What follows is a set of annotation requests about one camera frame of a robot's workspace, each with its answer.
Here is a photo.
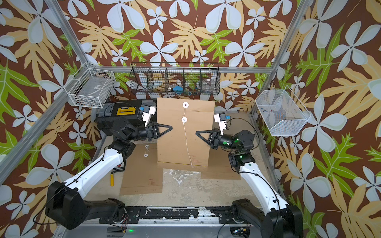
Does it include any black wire basket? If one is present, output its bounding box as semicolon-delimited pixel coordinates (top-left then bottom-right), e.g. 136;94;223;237
129;62;221;96

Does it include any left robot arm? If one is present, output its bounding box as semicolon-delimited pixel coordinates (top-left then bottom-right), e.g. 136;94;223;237
45;117;173;230

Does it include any yellow handled screwdriver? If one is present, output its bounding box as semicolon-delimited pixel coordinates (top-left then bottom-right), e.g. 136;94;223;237
110;173;115;187

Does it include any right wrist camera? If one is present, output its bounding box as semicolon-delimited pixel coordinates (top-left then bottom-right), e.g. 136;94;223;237
214;113;231;135

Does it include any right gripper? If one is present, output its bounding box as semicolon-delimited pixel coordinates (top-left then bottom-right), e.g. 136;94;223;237
198;131;241;154

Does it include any white wire basket left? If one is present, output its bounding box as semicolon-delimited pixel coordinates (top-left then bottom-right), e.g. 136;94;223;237
64;63;116;109

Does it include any brown kraft file bag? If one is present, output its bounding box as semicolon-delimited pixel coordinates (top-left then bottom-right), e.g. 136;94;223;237
120;143;163;195

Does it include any blue object in basket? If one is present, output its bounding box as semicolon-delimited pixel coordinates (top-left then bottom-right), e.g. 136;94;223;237
173;86;184;95

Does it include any white mesh basket right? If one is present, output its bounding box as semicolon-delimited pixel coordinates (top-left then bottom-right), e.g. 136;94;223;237
256;87;312;137

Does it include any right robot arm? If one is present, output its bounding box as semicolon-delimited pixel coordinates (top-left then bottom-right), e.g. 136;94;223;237
196;129;303;238

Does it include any black toolbox yellow latch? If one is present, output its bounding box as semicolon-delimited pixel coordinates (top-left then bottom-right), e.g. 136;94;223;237
94;99;157;136

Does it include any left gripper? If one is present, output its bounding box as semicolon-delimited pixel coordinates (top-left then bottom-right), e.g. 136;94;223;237
126;121;170;144

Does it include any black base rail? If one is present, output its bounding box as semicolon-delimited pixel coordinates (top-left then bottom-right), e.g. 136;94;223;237
99;206;246;225

